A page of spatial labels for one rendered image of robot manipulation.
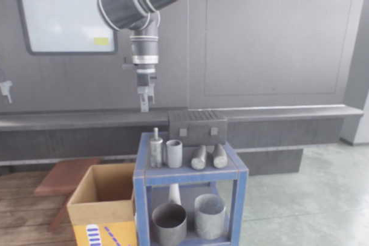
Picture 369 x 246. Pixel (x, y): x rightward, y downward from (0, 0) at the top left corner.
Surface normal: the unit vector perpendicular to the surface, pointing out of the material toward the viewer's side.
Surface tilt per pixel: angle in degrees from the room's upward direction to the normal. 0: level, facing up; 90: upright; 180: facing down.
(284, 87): 86
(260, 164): 90
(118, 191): 90
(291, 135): 90
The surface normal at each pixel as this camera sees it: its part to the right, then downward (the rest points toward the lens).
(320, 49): 0.12, 0.26
